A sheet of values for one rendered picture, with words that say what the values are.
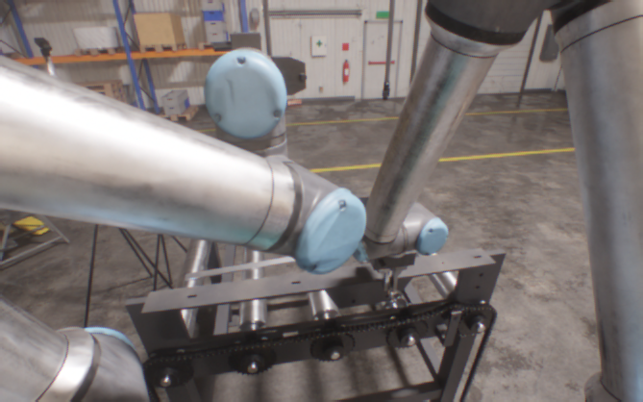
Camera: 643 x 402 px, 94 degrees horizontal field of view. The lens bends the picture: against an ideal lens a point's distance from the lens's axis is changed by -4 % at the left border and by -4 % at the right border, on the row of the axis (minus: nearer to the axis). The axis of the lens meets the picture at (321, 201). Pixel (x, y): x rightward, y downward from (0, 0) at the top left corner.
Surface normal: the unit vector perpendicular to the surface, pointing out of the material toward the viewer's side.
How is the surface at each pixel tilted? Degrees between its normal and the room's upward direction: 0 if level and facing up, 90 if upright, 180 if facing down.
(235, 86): 85
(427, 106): 104
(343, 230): 92
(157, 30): 90
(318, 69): 90
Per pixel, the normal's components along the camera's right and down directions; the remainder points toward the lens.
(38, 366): 0.96, -0.16
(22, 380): 0.90, 0.04
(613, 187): -0.91, 0.15
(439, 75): -0.62, 0.58
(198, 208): 0.55, 0.45
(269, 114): 0.18, 0.38
